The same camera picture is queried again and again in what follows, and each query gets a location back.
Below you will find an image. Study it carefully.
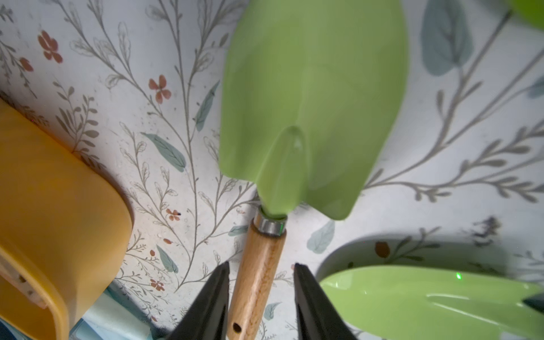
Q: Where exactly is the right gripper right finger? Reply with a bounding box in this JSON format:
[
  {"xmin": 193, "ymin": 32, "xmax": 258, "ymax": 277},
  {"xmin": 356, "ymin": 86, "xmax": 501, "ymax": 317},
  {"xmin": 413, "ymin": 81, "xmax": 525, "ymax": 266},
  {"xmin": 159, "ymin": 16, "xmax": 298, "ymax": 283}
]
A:
[{"xmin": 293, "ymin": 263, "xmax": 356, "ymax": 340}]

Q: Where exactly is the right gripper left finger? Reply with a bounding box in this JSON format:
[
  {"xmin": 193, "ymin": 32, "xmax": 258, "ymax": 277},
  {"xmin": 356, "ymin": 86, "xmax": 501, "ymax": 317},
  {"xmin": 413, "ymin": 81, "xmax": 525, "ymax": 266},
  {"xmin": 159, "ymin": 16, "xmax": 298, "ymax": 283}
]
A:
[{"xmin": 167, "ymin": 262, "xmax": 230, "ymax": 340}]

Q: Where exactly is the green shovel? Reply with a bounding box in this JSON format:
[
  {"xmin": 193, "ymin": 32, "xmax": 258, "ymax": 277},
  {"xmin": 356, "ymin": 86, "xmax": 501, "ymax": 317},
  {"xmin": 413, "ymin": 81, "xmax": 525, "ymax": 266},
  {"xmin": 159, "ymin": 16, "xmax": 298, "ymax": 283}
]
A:
[{"xmin": 219, "ymin": 1, "xmax": 409, "ymax": 339}]

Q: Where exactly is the yellow storage box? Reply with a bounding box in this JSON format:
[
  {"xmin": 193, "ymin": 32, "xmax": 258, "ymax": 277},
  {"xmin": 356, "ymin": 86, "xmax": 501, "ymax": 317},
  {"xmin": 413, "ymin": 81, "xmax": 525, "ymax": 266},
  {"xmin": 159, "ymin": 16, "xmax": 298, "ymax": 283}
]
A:
[{"xmin": 1, "ymin": 103, "xmax": 133, "ymax": 339}]

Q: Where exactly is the floral table mat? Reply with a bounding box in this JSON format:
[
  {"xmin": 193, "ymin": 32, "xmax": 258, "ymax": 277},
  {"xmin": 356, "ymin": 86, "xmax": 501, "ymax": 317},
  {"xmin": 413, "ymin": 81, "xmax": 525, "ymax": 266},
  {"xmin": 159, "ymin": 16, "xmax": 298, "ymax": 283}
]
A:
[{"xmin": 1, "ymin": 1, "xmax": 543, "ymax": 339}]

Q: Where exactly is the green shovel blue-tip yellow handle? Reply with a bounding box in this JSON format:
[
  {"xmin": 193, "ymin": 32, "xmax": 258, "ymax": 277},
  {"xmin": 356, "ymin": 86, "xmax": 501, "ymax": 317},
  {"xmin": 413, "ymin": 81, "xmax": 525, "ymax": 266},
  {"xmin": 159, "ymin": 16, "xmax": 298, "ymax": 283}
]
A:
[{"xmin": 320, "ymin": 265, "xmax": 543, "ymax": 339}]

